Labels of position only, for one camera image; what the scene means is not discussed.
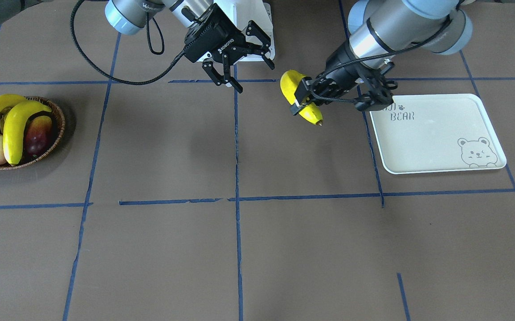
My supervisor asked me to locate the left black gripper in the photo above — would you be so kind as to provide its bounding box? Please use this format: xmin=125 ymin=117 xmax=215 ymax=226
xmin=290 ymin=74 xmax=360 ymax=116

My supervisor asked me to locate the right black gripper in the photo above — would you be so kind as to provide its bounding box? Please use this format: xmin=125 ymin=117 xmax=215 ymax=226
xmin=184 ymin=4 xmax=275 ymax=94

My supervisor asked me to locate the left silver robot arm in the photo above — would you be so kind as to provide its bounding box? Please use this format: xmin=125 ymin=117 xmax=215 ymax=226
xmin=280 ymin=0 xmax=473 ymax=125

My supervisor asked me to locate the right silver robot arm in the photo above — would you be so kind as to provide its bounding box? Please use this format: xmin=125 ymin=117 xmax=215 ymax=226
xmin=59 ymin=0 xmax=275 ymax=93

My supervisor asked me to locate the brown wicker basket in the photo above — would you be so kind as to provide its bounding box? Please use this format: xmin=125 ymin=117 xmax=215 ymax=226
xmin=0 ymin=94 xmax=66 ymax=171

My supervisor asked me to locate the white pillar with base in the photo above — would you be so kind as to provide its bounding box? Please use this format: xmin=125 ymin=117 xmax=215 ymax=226
xmin=195 ymin=0 xmax=276 ymax=63

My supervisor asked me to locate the white bear tray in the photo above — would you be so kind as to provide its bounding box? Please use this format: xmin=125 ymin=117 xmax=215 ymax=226
xmin=370 ymin=94 xmax=507 ymax=174

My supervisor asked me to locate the red yellow mango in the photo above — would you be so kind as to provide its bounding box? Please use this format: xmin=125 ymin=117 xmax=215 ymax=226
xmin=24 ymin=115 xmax=53 ymax=158

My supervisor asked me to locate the black camera cable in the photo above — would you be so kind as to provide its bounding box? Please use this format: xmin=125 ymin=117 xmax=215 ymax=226
xmin=70 ymin=0 xmax=196 ymax=86
xmin=309 ymin=13 xmax=454 ymax=105

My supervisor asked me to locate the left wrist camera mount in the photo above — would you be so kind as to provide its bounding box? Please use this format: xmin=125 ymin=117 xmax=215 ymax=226
xmin=354 ymin=59 xmax=398 ymax=112

